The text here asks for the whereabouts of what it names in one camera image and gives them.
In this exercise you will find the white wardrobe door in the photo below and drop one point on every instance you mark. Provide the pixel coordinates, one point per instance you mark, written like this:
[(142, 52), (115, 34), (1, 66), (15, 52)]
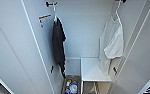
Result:
[(137, 50), (21, 46)]

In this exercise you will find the white wardrobe carcass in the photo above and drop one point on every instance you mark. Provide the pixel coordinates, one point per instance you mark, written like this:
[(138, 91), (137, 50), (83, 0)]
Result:
[(84, 33)]

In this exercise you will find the black hanging garment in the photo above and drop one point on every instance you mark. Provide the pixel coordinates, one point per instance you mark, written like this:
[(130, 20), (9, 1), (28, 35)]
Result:
[(58, 43)]

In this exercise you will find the white inner cabinet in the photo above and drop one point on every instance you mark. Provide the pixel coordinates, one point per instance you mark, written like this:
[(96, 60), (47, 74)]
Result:
[(94, 70)]

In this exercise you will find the small black hook on door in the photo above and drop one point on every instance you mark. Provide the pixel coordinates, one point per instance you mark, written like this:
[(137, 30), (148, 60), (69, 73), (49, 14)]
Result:
[(114, 70), (51, 69)]

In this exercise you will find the white hanging shirt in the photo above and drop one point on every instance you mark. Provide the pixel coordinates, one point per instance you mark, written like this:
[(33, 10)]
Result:
[(111, 43)]

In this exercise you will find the white hanger of black garment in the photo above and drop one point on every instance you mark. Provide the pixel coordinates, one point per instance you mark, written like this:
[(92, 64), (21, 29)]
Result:
[(55, 14)]

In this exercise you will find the white plastic bag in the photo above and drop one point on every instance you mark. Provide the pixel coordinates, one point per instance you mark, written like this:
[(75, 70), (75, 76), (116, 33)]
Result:
[(74, 88)]

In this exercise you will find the wicker storage basket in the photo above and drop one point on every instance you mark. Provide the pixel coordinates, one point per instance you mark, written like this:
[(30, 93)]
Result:
[(64, 87)]

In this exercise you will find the orange and white door label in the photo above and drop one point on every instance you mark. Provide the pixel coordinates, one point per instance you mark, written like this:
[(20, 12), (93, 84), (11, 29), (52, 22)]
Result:
[(44, 19)]

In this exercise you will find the white hanger of shirt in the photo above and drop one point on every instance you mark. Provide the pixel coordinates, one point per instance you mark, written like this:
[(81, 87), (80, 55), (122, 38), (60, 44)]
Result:
[(117, 14)]

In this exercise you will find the black rail bracket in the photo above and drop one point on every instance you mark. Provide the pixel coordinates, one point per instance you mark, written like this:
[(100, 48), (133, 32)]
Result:
[(121, 1), (51, 4)]

